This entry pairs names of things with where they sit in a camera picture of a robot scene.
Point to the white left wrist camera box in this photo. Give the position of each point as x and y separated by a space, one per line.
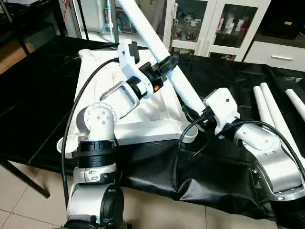
127 57

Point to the white plastic table top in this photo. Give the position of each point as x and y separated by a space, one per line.
143 114

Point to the black work mat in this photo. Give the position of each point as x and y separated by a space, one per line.
38 95

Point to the black metal bench leg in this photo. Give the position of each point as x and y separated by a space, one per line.
24 179

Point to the white drawer unit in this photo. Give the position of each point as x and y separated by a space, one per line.
276 57

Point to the white glass door cabinet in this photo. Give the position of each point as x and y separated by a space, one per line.
209 26

